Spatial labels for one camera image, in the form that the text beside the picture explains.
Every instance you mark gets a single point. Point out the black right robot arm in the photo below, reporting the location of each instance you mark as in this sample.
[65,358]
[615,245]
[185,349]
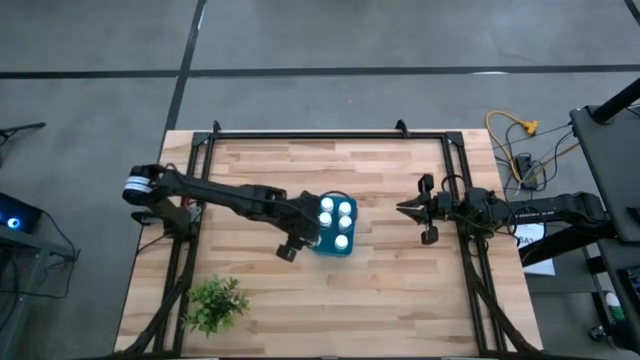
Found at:
[550,210]

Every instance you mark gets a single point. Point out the white plastic pill bottle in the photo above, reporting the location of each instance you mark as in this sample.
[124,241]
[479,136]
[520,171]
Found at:
[344,208]
[344,223]
[341,242]
[325,219]
[327,203]

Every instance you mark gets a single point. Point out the black power strip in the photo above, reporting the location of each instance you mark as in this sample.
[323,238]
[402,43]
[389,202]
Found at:
[526,167]

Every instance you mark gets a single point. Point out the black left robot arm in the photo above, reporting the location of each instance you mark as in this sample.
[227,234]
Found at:
[225,192]

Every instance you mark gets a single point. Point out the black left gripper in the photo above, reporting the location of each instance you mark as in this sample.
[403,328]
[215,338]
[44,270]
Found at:
[302,225]

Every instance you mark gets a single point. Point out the black computer with blue light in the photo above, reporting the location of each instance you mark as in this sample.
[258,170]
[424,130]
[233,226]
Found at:
[25,212]

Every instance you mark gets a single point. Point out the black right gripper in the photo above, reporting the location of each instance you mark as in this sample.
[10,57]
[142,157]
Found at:
[430,210]

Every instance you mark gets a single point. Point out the black tripod leg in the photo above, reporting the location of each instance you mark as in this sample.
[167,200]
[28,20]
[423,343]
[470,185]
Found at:
[22,129]

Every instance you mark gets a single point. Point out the green artificial plant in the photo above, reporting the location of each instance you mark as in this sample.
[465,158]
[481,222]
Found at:
[215,302]

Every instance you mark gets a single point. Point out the black table clamp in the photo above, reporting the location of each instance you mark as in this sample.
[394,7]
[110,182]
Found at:
[401,127]
[216,126]

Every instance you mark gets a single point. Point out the black stand bar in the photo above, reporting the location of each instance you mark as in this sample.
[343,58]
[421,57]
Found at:
[565,247]

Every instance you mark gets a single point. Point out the blue plastic basket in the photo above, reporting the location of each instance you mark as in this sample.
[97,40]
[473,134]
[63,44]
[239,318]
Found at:
[331,234]

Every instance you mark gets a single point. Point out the black metal table frame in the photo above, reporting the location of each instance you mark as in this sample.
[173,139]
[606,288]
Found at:
[325,135]

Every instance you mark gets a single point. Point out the grey desk stand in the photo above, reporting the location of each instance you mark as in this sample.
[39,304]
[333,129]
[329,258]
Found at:
[30,245]

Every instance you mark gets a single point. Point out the white paper sheet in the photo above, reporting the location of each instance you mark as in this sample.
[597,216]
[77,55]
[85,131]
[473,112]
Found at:
[542,265]

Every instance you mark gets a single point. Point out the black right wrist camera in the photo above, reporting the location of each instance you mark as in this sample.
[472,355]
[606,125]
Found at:
[446,205]

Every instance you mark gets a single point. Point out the black equipment cart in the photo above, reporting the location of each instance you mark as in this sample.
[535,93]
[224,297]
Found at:
[610,165]

